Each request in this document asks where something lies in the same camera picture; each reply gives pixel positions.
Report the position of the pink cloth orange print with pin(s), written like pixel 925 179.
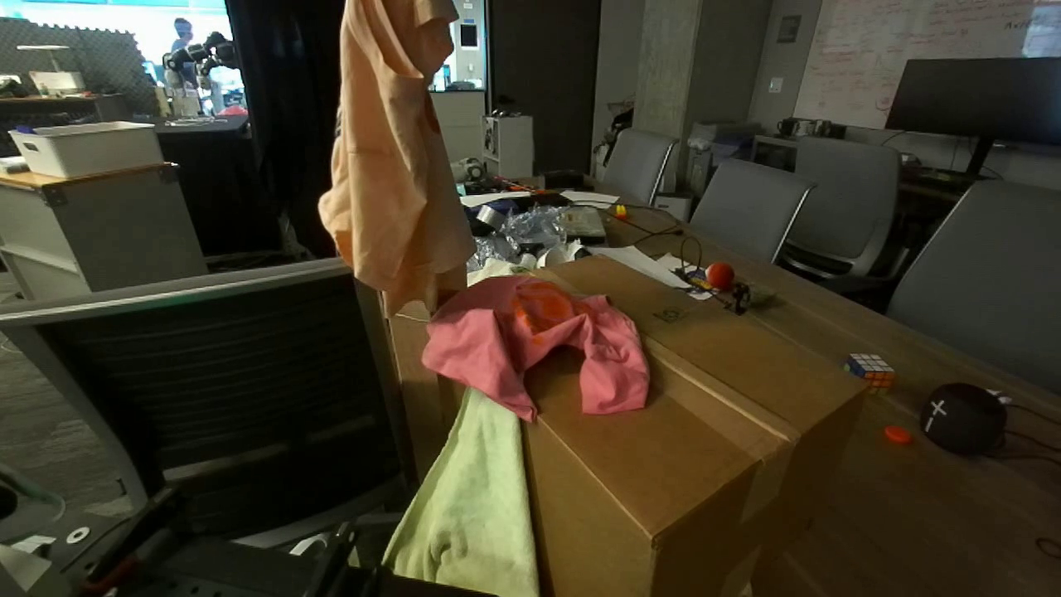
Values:
pixel 476 343

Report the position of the peach shirt orange print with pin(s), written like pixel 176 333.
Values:
pixel 394 186

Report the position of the pale green cloth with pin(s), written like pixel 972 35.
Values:
pixel 468 507

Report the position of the short white box appliance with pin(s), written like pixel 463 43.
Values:
pixel 512 144

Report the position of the tall white box appliance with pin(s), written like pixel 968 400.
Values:
pixel 463 128

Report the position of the large brown cardboard box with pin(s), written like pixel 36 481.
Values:
pixel 684 442

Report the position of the white cloth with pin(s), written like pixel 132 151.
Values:
pixel 498 269

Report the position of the large clear plastic bag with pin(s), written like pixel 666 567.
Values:
pixel 532 234

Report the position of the large white paper sheet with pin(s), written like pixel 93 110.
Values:
pixel 502 199

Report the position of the small white paper sheet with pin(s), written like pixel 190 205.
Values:
pixel 584 199

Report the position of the white paper stack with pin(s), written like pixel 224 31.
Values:
pixel 649 266

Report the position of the small yellow ball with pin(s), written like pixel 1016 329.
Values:
pixel 623 210

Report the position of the red ball toy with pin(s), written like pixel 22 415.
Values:
pixel 722 277

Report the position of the small black gadget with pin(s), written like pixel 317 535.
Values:
pixel 752 296

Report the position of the Rubik's cube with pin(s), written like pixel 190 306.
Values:
pixel 871 369

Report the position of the small orange disc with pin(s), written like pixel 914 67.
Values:
pixel 897 434

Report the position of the white cabinet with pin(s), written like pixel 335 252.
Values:
pixel 101 234

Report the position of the black round speaker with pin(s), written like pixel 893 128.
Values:
pixel 964 420

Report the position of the white storage bin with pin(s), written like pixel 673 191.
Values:
pixel 84 151

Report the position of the black computer monitor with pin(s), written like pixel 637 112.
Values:
pixel 972 100

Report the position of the white wall whiteboard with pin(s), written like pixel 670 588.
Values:
pixel 917 43

